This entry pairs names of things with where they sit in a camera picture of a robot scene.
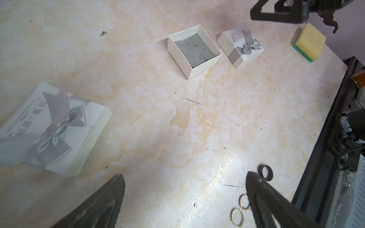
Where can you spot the yellow sponge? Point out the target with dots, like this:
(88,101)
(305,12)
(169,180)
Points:
(310,43)

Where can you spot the white gift box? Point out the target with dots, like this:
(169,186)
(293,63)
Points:
(240,46)
(53,130)

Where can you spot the gold rings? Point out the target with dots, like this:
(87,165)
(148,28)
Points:
(231,215)

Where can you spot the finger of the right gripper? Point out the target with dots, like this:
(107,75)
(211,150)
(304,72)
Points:
(297,13)

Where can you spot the white cable duct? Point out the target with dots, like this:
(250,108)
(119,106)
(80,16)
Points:
(358,211)

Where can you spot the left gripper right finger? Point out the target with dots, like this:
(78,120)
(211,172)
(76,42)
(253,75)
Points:
(268,205)

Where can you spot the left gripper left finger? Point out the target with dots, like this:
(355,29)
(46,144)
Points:
(100,210)

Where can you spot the right amber spice jar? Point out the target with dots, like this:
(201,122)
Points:
(359,79)

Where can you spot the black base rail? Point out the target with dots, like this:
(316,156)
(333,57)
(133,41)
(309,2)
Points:
(325,193)

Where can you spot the white gift box base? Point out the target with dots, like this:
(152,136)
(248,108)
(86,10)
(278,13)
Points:
(193,51)

